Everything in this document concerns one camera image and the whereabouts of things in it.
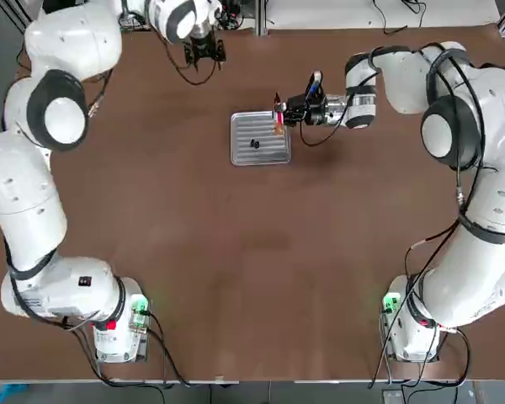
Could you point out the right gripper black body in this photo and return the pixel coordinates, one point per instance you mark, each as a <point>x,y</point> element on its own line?
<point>307,110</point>

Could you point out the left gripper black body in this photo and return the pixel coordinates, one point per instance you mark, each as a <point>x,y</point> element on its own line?
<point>204,47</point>

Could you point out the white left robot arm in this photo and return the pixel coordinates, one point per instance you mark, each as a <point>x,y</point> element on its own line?
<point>21,202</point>

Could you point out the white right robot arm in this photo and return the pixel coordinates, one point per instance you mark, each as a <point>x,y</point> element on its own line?
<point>488,105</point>

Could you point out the ribbed silver metal tray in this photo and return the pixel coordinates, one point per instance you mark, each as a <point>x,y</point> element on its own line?
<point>244,155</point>

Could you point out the aluminium frame post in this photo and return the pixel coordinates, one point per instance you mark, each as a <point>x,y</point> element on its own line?
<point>262,19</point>

